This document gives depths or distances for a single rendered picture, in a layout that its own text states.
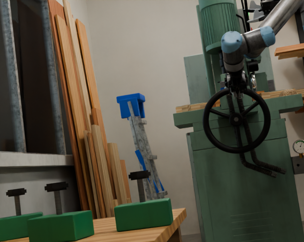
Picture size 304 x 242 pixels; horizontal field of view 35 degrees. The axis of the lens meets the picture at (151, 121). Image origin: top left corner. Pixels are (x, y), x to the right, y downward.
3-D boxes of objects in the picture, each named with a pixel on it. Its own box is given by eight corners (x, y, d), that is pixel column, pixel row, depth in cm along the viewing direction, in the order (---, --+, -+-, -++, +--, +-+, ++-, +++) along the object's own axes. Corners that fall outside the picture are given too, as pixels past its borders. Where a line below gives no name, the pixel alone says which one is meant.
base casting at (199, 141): (191, 151, 229) (188, 132, 230) (199, 153, 285) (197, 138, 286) (288, 137, 222) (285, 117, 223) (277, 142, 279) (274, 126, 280)
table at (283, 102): (171, 124, 222) (169, 111, 223) (178, 128, 252) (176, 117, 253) (307, 103, 213) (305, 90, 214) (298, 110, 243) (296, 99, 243)
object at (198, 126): (193, 131, 230) (192, 123, 230) (196, 134, 250) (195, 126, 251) (280, 118, 224) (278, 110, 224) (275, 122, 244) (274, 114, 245)
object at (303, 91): (200, 112, 245) (200, 104, 246) (201, 113, 247) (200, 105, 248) (311, 95, 237) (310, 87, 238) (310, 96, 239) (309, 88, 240)
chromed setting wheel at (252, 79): (252, 94, 249) (249, 71, 251) (251, 98, 262) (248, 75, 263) (258, 93, 249) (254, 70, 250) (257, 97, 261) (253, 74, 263)
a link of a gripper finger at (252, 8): (245, -2, 243) (261, -1, 237) (246, 9, 246) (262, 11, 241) (242, 1, 241) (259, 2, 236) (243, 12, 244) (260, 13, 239)
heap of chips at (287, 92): (279, 96, 225) (278, 89, 225) (277, 100, 239) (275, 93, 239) (299, 93, 224) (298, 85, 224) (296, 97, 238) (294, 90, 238)
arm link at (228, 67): (222, 52, 186) (243, 48, 185) (223, 60, 190) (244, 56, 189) (224, 66, 182) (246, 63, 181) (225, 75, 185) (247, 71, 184)
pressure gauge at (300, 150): (295, 158, 215) (292, 140, 216) (294, 158, 218) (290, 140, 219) (310, 156, 214) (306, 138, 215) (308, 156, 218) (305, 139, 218)
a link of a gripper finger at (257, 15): (245, 12, 229) (260, 5, 232) (247, 24, 232) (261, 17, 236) (250, 14, 227) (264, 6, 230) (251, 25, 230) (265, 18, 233)
